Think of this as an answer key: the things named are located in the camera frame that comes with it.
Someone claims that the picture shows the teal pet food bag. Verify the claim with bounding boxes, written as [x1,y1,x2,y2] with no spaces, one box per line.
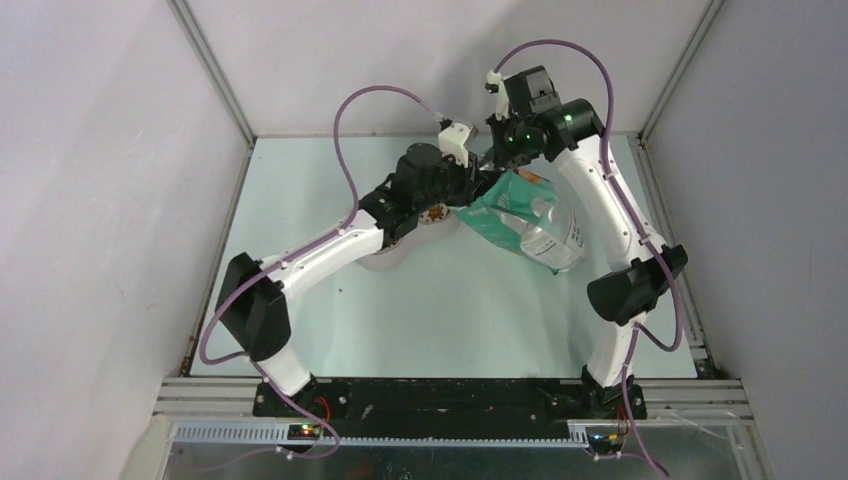
[457,151,585,274]

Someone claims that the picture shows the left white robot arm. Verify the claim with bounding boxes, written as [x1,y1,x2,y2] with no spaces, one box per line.
[211,143,504,417]

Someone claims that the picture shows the brown kibble in right bowl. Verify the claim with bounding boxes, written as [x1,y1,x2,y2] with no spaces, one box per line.
[424,205,450,224]

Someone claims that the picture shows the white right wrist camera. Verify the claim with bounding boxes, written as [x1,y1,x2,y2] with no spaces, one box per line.
[484,70,510,121]

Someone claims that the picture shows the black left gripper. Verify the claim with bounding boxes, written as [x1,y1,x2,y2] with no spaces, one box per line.
[413,147,488,213]

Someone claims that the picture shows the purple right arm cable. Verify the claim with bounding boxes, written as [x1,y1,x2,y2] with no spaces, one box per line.
[492,38,685,480]

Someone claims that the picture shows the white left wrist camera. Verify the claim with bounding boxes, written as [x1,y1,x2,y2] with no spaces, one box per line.
[437,118,478,168]

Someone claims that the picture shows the right controller board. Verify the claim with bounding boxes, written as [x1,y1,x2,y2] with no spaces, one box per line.
[585,433,626,461]

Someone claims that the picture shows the aluminium frame rail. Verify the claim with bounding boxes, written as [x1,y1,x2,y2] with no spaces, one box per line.
[154,378,756,448]

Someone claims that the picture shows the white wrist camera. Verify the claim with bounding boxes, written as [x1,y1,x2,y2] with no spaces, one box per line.
[484,70,510,121]
[437,118,478,168]

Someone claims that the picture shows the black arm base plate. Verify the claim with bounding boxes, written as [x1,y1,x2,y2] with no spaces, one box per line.
[294,378,647,440]

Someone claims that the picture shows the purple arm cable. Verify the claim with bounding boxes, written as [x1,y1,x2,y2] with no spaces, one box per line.
[492,38,685,480]
[198,84,446,462]

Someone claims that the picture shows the right steel bowl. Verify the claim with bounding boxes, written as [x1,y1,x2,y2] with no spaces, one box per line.
[419,204,456,227]

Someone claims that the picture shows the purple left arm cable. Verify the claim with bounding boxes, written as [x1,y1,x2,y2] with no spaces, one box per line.
[198,84,446,462]

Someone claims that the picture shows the grey double bowl stand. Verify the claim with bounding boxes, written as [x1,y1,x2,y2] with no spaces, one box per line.
[356,210,460,271]

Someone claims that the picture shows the left controller board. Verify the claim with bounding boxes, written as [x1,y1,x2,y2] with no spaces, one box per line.
[286,423,323,441]

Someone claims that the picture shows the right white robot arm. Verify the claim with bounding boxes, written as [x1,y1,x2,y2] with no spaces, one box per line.
[485,66,688,418]

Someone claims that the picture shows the controller board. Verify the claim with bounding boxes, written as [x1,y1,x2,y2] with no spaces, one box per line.
[585,433,626,461]
[286,423,323,441]

